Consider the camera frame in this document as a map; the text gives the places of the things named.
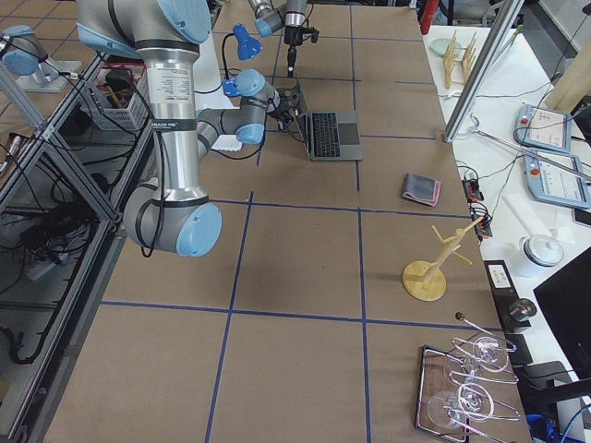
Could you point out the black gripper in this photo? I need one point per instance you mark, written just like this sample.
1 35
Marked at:
291 36
280 107

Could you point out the grey laptop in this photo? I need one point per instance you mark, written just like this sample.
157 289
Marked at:
329 136

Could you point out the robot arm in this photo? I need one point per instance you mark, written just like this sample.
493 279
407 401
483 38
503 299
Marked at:
292 18
172 212

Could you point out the blue desk lamp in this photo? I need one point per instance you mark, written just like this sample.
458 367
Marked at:
247 48

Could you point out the green plate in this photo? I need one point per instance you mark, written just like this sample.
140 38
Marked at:
440 47

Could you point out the folded grey cloth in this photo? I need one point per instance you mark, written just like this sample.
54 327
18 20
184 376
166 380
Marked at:
421 189

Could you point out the wooden dish rack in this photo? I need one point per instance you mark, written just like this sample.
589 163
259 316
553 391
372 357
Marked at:
465 60

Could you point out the white plastic basket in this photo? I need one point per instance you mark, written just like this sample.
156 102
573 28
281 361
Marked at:
115 97

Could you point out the wooden mug tree stand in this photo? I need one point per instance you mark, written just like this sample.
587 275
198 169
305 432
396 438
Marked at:
424 280

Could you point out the far teach pendant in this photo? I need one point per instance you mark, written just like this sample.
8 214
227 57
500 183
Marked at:
539 127

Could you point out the teach pendant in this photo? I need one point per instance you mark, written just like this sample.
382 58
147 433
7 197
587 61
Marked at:
539 127
551 178

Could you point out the near teach pendant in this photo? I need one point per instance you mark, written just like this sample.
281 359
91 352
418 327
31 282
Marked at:
551 178

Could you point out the white kettle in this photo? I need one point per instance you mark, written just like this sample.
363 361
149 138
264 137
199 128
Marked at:
535 254

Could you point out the black monitor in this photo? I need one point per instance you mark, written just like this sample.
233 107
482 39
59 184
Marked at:
564 299

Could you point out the wine glass rack tray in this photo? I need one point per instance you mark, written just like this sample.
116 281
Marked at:
454 394

